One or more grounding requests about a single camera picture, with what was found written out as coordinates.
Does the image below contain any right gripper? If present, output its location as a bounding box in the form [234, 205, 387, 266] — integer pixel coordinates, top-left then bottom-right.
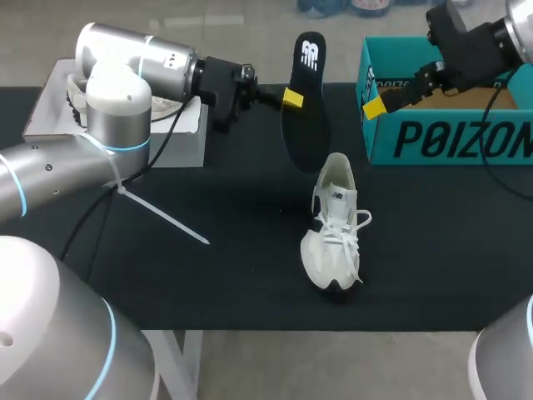
[361, 0, 522, 123]

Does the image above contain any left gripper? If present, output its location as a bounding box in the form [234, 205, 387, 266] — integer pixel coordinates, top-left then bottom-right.
[192, 55, 305, 135]

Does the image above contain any black insole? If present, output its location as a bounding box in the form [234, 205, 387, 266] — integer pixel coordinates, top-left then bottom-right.
[279, 32, 333, 174]

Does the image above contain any white shoe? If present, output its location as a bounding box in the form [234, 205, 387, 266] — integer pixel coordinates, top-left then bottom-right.
[65, 72, 185, 127]
[299, 152, 373, 304]

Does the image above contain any teal box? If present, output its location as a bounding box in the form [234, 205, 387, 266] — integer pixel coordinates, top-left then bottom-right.
[355, 36, 533, 167]

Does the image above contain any black cable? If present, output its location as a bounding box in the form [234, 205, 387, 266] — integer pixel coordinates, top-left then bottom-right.
[481, 68, 533, 202]
[60, 99, 187, 281]

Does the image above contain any white cable tie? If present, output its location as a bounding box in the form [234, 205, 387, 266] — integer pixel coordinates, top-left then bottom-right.
[102, 157, 212, 247]

